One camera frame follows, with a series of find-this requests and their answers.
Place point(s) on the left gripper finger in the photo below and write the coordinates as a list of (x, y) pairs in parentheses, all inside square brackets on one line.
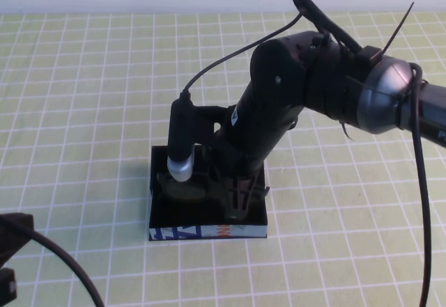
[(7, 284), (15, 232)]

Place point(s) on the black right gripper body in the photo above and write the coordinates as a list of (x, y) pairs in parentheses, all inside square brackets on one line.
[(244, 154)]

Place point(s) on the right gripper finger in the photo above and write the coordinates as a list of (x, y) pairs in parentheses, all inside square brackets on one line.
[(240, 199), (216, 181)]

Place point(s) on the black framed glasses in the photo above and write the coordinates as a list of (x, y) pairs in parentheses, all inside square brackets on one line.
[(184, 192)]

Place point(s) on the black glasses case printed side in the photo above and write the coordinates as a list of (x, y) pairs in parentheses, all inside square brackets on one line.
[(181, 232)]

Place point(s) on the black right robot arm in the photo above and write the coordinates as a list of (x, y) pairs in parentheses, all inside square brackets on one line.
[(313, 77)]

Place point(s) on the black zip tie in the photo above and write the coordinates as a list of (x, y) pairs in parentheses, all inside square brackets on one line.
[(399, 28), (346, 131)]

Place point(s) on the green white checked tablecloth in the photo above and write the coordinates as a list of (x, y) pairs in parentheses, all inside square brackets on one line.
[(87, 77)]

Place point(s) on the black right camera bracket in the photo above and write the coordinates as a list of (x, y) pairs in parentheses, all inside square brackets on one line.
[(205, 122)]

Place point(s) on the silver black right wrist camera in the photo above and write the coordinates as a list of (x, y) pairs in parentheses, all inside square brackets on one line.
[(179, 140)]

